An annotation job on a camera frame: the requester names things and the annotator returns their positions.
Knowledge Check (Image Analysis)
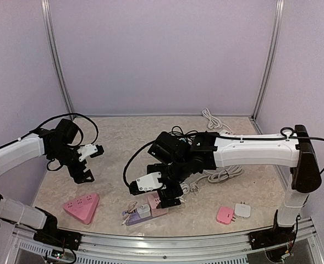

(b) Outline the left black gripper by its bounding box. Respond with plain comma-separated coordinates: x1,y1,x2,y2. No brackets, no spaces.
49,144,94,184

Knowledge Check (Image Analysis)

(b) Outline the pink cube socket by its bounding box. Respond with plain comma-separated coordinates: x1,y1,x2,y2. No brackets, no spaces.
147,192,168,217

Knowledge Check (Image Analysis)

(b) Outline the small white charger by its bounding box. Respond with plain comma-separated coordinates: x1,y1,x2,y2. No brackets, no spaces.
137,204,151,219

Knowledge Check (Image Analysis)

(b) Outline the pink triangular power strip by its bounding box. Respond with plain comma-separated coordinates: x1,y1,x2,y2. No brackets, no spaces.
62,192,100,225

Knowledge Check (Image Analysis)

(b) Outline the pink white usb cable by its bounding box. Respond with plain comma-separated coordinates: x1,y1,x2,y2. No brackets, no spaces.
120,201,139,227

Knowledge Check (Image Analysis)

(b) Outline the purple power strip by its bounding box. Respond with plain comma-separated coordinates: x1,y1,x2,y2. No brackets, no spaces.
125,211,153,226

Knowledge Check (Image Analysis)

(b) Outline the pink square plug adapter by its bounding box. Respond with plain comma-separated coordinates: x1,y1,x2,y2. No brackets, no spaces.
216,206,235,225

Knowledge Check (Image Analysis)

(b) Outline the black usb cable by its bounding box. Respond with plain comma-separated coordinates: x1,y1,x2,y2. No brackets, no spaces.
168,125,204,144

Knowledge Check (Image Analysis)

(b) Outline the white square charger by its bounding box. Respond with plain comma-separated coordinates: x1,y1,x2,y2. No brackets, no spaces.
234,202,251,218

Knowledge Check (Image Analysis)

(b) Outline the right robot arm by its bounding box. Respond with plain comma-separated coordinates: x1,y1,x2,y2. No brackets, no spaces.
138,125,322,244

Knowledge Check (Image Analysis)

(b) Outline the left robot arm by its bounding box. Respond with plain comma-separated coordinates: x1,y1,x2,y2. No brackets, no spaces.
0,119,104,245

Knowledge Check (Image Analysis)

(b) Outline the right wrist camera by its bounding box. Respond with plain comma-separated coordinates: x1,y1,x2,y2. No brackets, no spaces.
129,172,164,196

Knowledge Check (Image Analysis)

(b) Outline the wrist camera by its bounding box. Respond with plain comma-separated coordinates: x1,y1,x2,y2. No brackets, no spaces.
129,172,164,196
77,144,104,162

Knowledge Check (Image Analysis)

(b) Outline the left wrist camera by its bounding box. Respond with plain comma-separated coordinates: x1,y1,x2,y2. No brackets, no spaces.
77,144,104,162

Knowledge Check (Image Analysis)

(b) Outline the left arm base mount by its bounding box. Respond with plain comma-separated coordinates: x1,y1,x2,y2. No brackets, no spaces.
33,229,82,250

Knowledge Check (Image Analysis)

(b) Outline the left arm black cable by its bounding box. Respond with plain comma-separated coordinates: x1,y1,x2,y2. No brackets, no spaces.
0,113,100,155

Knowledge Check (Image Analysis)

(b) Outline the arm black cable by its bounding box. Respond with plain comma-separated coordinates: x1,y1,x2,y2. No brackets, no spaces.
122,126,324,190
0,113,100,155

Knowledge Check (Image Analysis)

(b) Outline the aluminium front rail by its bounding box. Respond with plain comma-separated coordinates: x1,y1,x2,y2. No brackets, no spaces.
5,218,324,263

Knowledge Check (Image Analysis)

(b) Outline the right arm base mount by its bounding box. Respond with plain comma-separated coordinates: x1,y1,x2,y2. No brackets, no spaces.
248,225,295,250

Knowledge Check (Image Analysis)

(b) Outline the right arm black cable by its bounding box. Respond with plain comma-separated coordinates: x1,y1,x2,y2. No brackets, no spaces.
122,126,324,190

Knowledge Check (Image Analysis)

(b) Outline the right aluminium corner post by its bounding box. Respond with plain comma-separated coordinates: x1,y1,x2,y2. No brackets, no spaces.
251,0,285,123

